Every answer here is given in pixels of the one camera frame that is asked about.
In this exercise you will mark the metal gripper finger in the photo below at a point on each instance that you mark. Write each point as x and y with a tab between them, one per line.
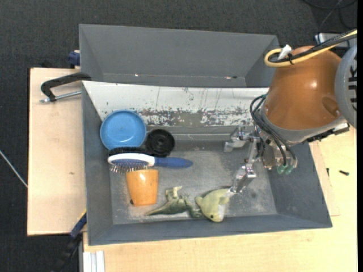
239	137
244	178

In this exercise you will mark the green plush dolphin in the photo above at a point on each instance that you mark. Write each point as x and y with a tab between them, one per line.
213	204

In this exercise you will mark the grey metal bin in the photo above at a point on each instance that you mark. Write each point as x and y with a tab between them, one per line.
198	163

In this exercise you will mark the green toy dinosaur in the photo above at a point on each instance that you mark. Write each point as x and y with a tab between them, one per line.
174	205

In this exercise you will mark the small black screw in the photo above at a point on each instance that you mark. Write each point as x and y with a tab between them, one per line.
344	173

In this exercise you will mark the black round lid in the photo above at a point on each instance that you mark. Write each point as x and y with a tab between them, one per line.
160	142

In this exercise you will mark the orange cup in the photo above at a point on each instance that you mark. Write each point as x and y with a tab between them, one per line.
142	187

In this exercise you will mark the blue and white hairbrush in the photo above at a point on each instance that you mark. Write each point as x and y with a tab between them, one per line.
133	160

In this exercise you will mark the blue plate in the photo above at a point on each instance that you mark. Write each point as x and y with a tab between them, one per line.
120	129

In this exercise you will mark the pale wood board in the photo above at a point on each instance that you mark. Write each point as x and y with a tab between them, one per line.
55	157

